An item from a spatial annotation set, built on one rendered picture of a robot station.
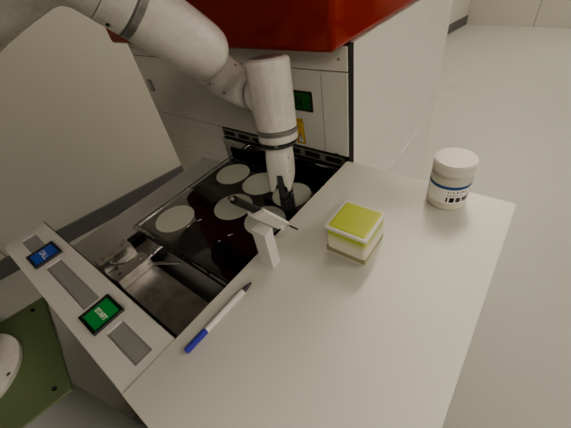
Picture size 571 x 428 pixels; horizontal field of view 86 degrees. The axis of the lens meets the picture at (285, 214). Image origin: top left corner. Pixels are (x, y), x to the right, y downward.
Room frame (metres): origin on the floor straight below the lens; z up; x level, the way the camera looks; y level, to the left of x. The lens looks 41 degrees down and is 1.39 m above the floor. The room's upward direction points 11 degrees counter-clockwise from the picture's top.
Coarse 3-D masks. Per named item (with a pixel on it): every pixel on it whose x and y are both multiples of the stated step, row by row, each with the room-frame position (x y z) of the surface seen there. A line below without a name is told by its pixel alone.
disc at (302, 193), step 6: (294, 186) 0.65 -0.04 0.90; (300, 186) 0.65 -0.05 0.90; (306, 186) 0.64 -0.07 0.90; (276, 192) 0.64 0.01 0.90; (294, 192) 0.63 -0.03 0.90; (300, 192) 0.62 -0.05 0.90; (306, 192) 0.62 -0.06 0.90; (276, 198) 0.62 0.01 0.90; (300, 198) 0.60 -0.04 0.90; (306, 198) 0.59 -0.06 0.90; (276, 204) 0.59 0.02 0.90; (300, 204) 0.57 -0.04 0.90
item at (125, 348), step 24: (24, 240) 0.57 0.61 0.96; (48, 240) 0.55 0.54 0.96; (24, 264) 0.49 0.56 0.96; (48, 264) 0.47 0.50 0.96; (72, 264) 0.46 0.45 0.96; (48, 288) 0.41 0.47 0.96; (72, 288) 0.40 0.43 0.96; (96, 288) 0.38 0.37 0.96; (72, 312) 0.34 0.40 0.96; (144, 312) 0.31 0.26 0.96; (96, 336) 0.28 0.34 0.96; (120, 336) 0.27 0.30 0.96; (144, 336) 0.26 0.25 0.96; (168, 336) 0.25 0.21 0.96; (96, 360) 0.24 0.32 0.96; (120, 360) 0.23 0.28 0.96; (144, 360) 0.22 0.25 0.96; (120, 384) 0.20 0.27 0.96
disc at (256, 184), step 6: (258, 174) 0.74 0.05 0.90; (264, 174) 0.73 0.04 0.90; (246, 180) 0.72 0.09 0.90; (252, 180) 0.72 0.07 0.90; (258, 180) 0.71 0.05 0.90; (264, 180) 0.71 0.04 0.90; (246, 186) 0.69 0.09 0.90; (252, 186) 0.69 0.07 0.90; (258, 186) 0.68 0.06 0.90; (264, 186) 0.68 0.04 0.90; (246, 192) 0.67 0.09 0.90; (252, 192) 0.66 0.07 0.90; (258, 192) 0.66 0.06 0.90; (264, 192) 0.65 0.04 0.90
